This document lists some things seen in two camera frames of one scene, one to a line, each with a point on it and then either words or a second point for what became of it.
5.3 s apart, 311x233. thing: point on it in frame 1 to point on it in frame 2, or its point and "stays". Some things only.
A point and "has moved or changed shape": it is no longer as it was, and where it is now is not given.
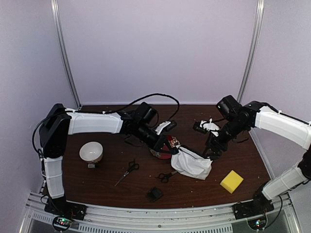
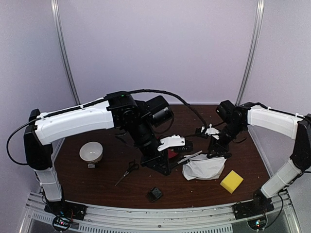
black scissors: [132, 166] stays
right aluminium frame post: [258, 30] stays
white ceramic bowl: [92, 151] stays
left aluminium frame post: [60, 44] stays
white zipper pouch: [187, 163] has moved or changed shape
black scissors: [164, 178] to [186, 158]
